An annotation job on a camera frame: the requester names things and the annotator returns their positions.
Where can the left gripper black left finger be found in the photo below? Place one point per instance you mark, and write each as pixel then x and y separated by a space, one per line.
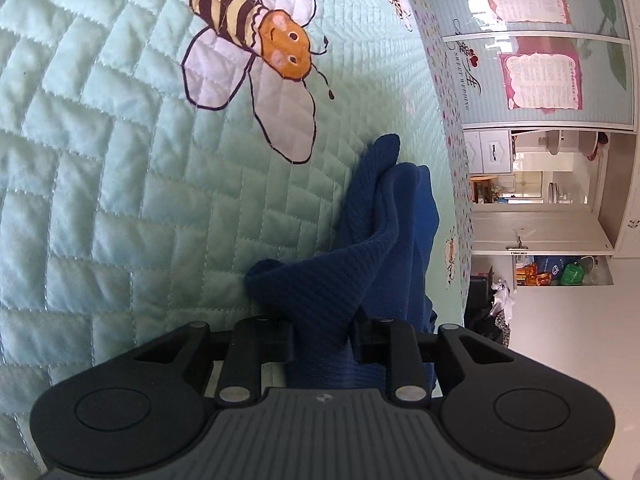
pixel 254 342

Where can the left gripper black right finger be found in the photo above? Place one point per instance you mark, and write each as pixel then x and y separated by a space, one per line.
pixel 393 345

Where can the blue knit sweater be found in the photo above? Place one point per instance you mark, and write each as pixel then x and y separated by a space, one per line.
pixel 378 263

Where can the clothes pile on stool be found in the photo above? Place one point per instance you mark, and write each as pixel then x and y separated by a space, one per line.
pixel 501 311

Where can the white door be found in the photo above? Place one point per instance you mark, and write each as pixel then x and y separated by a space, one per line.
pixel 538 230

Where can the shelf niche with bags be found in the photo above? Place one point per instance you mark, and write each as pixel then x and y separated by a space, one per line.
pixel 551 271

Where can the wooden chair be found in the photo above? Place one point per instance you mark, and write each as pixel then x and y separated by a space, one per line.
pixel 484 189

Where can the white drawer shelf unit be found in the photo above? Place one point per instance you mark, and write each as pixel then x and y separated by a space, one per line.
pixel 503 151

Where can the mint quilted bee bedspread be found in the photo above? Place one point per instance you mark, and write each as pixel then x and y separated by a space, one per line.
pixel 127 211

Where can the heart pattern bedsheet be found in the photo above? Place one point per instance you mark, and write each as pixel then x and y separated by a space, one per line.
pixel 460 237

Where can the sliding door wardrobe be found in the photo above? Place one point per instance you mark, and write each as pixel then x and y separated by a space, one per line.
pixel 541 63

